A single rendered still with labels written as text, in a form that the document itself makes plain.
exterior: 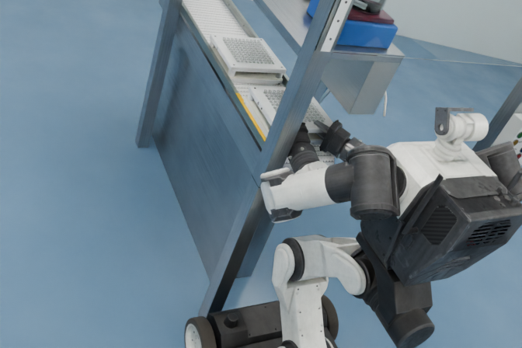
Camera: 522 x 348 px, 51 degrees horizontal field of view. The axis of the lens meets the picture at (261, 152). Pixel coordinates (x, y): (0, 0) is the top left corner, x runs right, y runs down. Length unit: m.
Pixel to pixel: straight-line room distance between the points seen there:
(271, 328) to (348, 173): 1.04
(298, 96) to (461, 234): 0.60
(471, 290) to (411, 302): 1.62
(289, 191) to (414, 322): 0.47
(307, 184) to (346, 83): 0.61
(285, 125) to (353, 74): 0.31
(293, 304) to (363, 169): 0.81
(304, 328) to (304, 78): 0.85
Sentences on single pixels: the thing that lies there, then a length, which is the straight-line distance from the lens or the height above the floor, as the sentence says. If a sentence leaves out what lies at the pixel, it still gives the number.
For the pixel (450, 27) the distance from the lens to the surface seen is 1.72.
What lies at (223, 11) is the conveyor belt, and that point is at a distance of 2.72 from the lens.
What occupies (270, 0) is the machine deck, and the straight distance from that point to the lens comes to 1.77.
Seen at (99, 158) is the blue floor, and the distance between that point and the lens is 2.87.
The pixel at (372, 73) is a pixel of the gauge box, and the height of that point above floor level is 1.17.
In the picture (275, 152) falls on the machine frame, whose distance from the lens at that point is 1.67.
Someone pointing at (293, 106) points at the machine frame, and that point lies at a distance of 1.57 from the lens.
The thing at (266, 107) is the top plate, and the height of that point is 0.91.
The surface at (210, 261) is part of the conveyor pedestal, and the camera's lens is 2.41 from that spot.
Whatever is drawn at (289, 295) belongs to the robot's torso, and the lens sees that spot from 1.90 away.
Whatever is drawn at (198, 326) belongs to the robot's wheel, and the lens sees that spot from 2.06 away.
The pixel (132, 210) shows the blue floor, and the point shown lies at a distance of 2.64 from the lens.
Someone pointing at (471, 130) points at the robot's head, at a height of 1.31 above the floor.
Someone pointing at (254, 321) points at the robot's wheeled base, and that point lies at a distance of 2.14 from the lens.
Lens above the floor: 1.86
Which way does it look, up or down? 35 degrees down
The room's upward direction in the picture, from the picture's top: 21 degrees clockwise
